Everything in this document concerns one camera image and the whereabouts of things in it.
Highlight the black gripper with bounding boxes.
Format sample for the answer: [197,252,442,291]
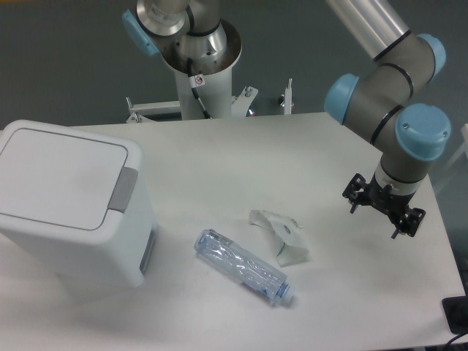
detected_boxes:
[342,173,426,239]

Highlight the white push-lid trash can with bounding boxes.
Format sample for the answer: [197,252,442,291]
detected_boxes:
[1,120,157,287]

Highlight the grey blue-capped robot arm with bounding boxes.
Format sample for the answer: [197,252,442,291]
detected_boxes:
[122,1,451,236]

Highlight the crumpled white paper carton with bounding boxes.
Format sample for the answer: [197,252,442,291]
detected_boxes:
[249,210,309,267]

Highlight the black device at table edge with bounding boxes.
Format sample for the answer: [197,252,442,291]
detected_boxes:
[442,296,467,334]

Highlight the crushed clear plastic bottle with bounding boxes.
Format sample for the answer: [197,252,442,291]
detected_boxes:
[194,229,294,306]

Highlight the white frame at right edge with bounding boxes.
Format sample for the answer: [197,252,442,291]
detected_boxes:
[433,124,467,195]

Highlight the white metal base frame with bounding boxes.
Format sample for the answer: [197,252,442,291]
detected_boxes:
[126,78,294,124]

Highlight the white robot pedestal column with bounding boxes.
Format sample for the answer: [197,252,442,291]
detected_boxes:
[163,19,242,120]

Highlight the black cable on pedestal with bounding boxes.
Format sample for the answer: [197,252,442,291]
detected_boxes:
[185,56,214,120]

